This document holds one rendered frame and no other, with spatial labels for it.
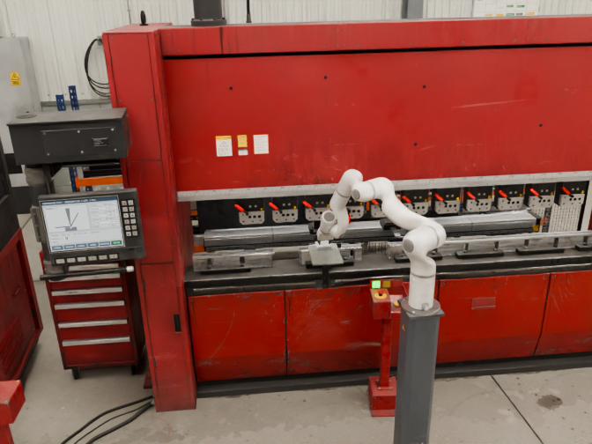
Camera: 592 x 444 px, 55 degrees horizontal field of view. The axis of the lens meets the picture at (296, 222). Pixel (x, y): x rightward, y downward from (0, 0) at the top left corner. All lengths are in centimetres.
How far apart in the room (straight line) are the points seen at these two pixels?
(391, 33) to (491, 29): 55
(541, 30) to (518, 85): 31
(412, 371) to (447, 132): 138
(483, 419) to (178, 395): 190
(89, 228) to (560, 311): 296
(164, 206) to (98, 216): 44
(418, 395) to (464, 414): 79
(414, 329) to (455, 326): 104
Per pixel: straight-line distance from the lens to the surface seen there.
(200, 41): 314
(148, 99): 301
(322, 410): 377
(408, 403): 313
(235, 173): 329
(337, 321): 364
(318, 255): 337
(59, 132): 279
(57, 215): 289
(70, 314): 400
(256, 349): 369
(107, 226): 288
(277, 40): 314
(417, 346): 292
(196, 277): 348
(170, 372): 368
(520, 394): 411
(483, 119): 350
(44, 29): 750
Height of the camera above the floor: 246
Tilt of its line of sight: 22 degrees down
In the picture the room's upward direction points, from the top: 1 degrees counter-clockwise
